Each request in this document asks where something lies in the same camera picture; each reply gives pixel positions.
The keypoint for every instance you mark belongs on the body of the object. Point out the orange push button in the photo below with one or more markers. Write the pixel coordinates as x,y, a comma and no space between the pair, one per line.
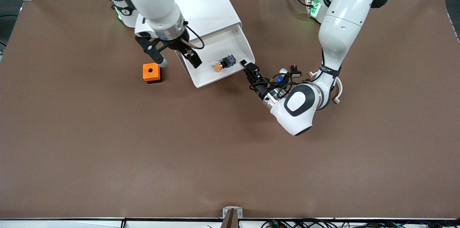
225,62

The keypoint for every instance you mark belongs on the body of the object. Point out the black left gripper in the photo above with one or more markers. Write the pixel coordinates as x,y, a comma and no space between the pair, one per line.
259,89

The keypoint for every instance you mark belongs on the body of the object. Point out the white curved plastic bracket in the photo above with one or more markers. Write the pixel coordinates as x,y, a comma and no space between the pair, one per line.
340,89

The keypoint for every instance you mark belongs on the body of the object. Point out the black switch with white face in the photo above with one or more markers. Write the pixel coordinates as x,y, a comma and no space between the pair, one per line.
295,74

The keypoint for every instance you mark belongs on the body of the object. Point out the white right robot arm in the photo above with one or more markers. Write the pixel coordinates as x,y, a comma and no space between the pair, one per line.
154,1

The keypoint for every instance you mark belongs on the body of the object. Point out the orange box with hole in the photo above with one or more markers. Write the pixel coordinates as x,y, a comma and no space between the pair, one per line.
151,71

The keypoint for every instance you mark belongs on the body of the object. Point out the white plastic drawer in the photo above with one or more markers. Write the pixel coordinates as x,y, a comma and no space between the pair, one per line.
208,77

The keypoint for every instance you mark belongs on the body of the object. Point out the brown table mat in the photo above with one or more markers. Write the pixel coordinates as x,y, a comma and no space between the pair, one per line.
230,149

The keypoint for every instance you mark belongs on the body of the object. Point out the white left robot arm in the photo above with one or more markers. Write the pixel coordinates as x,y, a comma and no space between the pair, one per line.
341,23

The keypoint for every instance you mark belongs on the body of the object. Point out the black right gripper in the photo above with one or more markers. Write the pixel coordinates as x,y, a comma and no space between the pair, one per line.
180,45

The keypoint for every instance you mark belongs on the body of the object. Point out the metal bracket with post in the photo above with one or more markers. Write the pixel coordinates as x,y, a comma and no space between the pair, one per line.
232,217

